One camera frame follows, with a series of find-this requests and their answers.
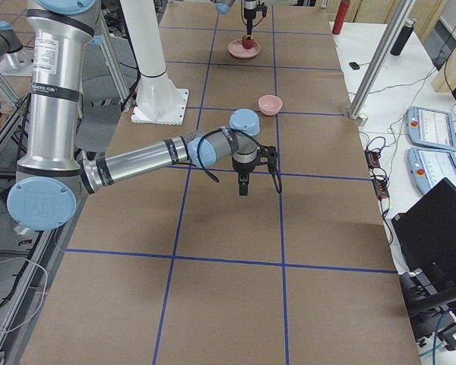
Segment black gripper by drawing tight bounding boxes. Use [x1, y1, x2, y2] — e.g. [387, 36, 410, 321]
[242, 7, 257, 37]
[232, 159, 257, 196]

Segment red apple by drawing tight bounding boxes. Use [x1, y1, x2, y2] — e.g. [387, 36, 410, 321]
[241, 35, 254, 49]

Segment pink bowl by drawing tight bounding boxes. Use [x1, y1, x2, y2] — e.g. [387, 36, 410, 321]
[258, 95, 283, 116]

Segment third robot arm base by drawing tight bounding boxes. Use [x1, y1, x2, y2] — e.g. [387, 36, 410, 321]
[0, 21, 33, 77]

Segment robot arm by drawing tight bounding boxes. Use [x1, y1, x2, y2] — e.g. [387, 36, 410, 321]
[213, 0, 261, 39]
[7, 1, 262, 230]

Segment pink plate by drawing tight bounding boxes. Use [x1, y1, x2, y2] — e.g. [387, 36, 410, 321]
[227, 39, 261, 59]

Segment red water bottle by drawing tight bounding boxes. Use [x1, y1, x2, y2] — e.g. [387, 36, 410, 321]
[331, 0, 350, 35]

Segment small black square device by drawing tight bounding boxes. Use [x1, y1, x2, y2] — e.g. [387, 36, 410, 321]
[349, 62, 360, 70]

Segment black power strip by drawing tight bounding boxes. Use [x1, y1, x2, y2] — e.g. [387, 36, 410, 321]
[364, 149, 390, 201]

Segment black water bottle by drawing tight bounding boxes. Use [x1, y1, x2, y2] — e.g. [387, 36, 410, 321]
[390, 18, 416, 56]

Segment near teach pendant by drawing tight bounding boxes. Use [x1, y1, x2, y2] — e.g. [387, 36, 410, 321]
[407, 147, 456, 195]

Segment teach pendant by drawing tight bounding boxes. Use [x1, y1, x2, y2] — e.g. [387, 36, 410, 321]
[405, 106, 456, 151]
[407, 147, 456, 195]

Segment far teach pendant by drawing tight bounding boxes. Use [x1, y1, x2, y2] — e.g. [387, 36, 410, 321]
[405, 106, 456, 151]

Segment black laptop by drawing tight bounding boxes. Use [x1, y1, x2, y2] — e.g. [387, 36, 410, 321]
[391, 178, 456, 284]

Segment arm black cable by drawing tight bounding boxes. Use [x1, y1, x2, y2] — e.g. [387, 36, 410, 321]
[195, 129, 283, 195]

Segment white camera stand pillar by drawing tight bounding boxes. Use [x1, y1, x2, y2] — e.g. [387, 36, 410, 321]
[121, 0, 189, 125]

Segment aluminium frame post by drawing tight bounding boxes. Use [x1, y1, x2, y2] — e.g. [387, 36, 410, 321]
[347, 0, 415, 126]

